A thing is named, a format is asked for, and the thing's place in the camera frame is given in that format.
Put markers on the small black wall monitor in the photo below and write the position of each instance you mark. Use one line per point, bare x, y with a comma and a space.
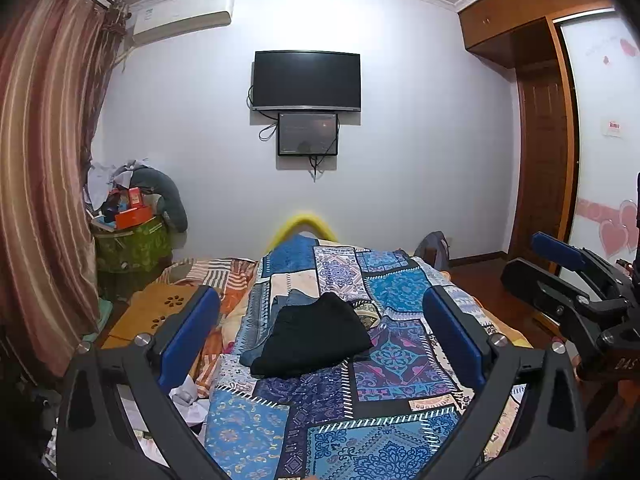
307, 132

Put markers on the black wall television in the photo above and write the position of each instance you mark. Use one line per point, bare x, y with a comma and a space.
305, 80

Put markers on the orange box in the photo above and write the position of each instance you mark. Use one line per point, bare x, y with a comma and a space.
132, 217

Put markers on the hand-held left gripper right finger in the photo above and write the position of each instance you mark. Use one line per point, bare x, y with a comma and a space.
457, 332

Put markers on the red box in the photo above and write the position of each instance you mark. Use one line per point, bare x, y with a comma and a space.
136, 198

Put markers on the white cloth pile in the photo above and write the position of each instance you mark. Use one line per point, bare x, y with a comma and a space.
105, 180

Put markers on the grey backpack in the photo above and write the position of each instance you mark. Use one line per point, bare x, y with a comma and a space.
432, 247

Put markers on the wooden lap desk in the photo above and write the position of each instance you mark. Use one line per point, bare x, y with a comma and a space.
150, 305

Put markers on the black pants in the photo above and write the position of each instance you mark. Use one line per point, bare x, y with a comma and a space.
310, 335

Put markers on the striped orange bedsheet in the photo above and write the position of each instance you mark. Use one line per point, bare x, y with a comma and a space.
210, 270

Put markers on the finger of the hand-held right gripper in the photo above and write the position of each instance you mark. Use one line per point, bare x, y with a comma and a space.
540, 285
557, 252

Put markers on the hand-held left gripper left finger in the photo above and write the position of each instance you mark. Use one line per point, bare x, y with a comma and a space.
187, 332

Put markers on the green patterned storage box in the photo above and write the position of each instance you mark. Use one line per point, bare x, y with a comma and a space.
135, 245

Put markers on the white label plate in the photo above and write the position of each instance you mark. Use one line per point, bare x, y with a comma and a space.
612, 127

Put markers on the grey plush pillow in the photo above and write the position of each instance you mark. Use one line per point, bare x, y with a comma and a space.
172, 200

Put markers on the white crumpled cloth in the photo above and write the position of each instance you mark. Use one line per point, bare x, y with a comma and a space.
192, 400

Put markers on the blue patchwork blanket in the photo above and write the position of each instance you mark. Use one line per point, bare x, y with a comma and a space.
400, 350

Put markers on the striped brown curtain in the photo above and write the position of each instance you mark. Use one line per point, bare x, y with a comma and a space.
45, 160

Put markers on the white air conditioner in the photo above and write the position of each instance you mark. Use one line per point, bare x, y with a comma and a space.
180, 15

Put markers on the wooden overhead cabinet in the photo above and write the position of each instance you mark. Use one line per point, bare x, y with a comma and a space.
510, 15

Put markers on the blue jeans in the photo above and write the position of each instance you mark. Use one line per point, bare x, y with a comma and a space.
295, 301

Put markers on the yellow bed footboard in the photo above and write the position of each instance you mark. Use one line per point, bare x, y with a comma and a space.
300, 219

